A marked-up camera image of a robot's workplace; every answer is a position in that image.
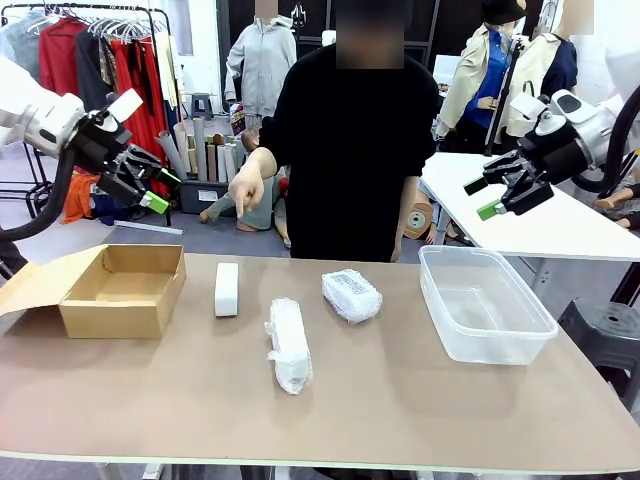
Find black tripod pole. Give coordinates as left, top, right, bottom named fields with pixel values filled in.
left=483, top=37, right=529, bottom=156

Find aluminium bar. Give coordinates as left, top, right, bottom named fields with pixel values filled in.
left=113, top=219, right=185, bottom=235

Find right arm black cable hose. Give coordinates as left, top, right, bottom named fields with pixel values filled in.
left=574, top=83, right=640, bottom=201

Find grey storage bin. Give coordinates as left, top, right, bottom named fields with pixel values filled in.
left=178, top=178, right=236, bottom=215

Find leaning grey paper roll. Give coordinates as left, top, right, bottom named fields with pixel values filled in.
left=155, top=130, right=186, bottom=180

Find person's right forearm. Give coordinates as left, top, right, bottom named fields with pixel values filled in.
left=242, top=148, right=279, bottom=174

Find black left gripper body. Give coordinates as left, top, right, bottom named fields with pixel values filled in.
left=73, top=109, right=147, bottom=195

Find long bubble-wrapped white clock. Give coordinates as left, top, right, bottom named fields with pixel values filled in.
left=264, top=297, right=314, bottom=396

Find mannequin in grey hoodie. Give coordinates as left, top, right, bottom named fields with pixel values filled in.
left=223, top=0, right=299, bottom=131

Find black clothes rack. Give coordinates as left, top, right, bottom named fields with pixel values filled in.
left=0, top=3, right=174, bottom=227

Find person's right hand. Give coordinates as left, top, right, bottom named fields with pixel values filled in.
left=228, top=163, right=266, bottom=219

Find person in black sweater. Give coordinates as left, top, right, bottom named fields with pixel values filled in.
left=258, top=0, right=441, bottom=264

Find grey hanging garment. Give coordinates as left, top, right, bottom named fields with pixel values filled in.
left=0, top=12, right=49, bottom=84

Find long red pleated dress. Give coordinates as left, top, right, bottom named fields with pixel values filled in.
left=109, top=39, right=169, bottom=196

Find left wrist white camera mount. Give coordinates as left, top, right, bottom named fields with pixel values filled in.
left=102, top=88, right=145, bottom=134

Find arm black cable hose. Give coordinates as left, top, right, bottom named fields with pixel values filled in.
left=0, top=148, right=77, bottom=242
left=574, top=83, right=640, bottom=201

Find mannequin beige jacket blue shirt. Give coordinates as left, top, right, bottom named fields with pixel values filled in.
left=434, top=0, right=521, bottom=154

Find orange garment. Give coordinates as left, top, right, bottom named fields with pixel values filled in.
left=62, top=172, right=101, bottom=225

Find small grey stool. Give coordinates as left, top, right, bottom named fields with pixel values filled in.
left=189, top=93, right=215, bottom=121

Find black hanging garment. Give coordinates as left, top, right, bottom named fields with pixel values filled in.
left=74, top=29, right=114, bottom=114

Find white background table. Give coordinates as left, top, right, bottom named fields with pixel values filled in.
left=419, top=151, right=640, bottom=264

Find lying mannequin green clothes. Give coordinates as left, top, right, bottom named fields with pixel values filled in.
left=199, top=127, right=292, bottom=250

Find mannequin beige vest navy shirt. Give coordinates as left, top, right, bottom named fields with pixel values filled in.
left=504, top=0, right=596, bottom=146

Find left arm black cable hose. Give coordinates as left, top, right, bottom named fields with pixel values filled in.
left=0, top=148, right=77, bottom=242

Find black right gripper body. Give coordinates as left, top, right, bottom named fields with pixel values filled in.
left=518, top=135, right=600, bottom=189

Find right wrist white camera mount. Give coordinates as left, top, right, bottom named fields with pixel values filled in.
left=508, top=91, right=554, bottom=139

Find tall grey paper roll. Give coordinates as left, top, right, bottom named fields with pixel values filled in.
left=193, top=117, right=208, bottom=182

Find open brown cardboard box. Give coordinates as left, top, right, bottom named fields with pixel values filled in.
left=0, top=243, right=187, bottom=340

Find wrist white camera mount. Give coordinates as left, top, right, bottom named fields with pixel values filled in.
left=102, top=88, right=145, bottom=134
left=508, top=91, right=554, bottom=139

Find beige paper roll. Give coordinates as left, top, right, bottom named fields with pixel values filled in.
left=173, top=123, right=192, bottom=176

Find white unwrapped digital clock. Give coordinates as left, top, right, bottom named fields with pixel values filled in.
left=214, top=262, right=240, bottom=318

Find clear plastic container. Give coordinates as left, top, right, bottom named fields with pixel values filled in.
left=418, top=244, right=560, bottom=366

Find red hanging jacket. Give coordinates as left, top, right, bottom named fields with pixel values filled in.
left=38, top=17, right=89, bottom=99

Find lying mannequin bare legs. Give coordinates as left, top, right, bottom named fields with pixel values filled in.
left=593, top=182, right=640, bottom=231

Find short bubble-wrapped clock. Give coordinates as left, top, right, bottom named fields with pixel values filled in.
left=321, top=268, right=384, bottom=327

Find black plastic stool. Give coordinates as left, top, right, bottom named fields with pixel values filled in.
left=557, top=298, right=640, bottom=401

